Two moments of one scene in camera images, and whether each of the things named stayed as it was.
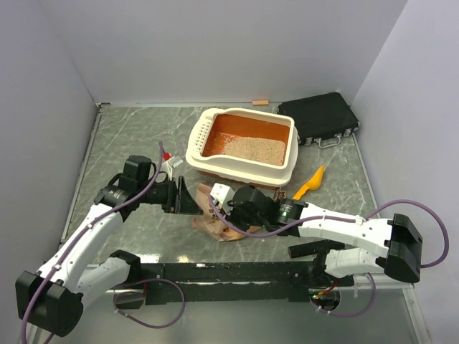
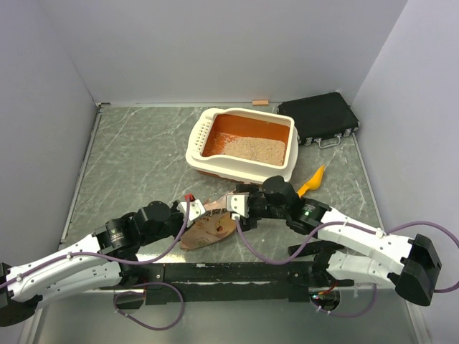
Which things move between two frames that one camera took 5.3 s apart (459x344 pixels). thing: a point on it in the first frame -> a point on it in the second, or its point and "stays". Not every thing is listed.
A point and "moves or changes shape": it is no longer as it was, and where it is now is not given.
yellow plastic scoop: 313,184 stays
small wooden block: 260,102 stays
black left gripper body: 163,194 -> 174,226
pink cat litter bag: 211,221 moves or changes shape
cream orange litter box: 254,148 stays
